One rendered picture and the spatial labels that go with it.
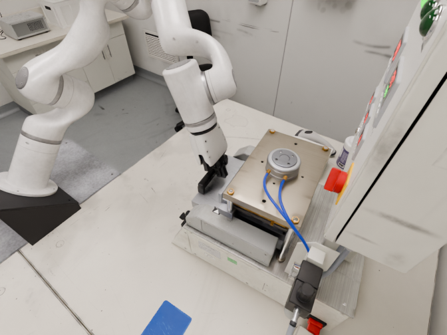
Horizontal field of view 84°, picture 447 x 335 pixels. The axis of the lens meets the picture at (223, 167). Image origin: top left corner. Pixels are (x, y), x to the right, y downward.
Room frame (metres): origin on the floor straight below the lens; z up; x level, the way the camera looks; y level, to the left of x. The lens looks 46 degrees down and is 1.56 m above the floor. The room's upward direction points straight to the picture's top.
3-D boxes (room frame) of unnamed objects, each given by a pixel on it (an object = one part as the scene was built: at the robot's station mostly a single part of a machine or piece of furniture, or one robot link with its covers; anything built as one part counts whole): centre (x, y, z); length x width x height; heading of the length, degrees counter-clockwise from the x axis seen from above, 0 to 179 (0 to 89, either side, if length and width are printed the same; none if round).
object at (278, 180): (0.39, -0.16, 1.08); 0.31 x 0.24 x 0.13; 151
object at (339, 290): (0.40, -0.17, 0.93); 0.46 x 0.35 x 0.01; 61
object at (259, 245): (0.34, -0.01, 0.96); 0.26 x 0.05 x 0.07; 61
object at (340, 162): (0.78, -0.54, 0.82); 0.09 x 0.09 x 0.15
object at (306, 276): (0.16, -0.15, 1.05); 0.15 x 0.05 x 0.15; 151
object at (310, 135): (0.90, -0.44, 0.79); 0.20 x 0.08 x 0.08; 54
